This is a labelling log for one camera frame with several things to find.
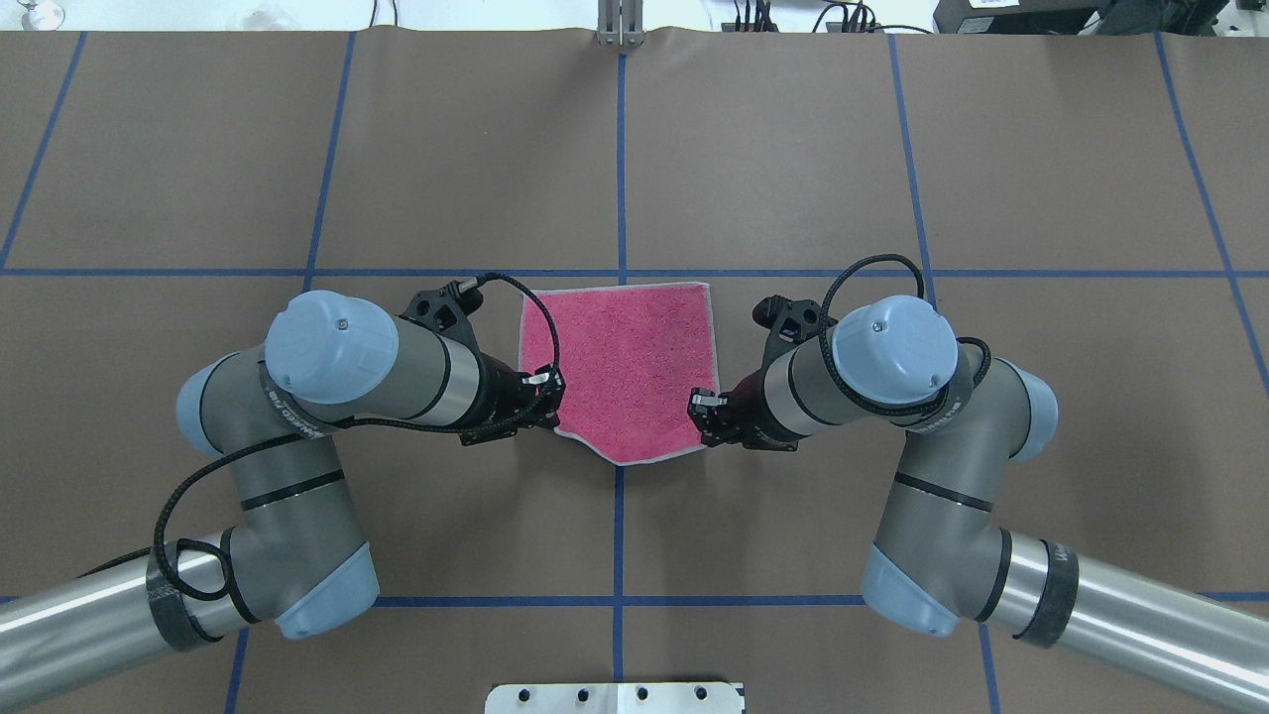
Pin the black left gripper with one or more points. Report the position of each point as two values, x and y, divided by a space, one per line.
498 394

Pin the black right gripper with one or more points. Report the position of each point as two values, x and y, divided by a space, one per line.
750 404

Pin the pink and grey towel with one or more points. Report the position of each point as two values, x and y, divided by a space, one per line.
630 357

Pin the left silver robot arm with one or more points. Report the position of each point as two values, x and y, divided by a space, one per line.
267 531

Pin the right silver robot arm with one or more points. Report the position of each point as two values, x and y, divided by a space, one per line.
938 557

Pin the black box on bench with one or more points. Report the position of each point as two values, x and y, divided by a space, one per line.
1069 18

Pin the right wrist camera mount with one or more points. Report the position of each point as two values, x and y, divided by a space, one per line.
789 323

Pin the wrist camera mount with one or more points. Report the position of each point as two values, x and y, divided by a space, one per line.
447 311
789 323

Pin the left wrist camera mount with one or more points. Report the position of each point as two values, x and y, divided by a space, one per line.
447 311

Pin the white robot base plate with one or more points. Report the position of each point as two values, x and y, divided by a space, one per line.
618 697

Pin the aluminium frame post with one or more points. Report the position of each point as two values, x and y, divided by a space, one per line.
620 23

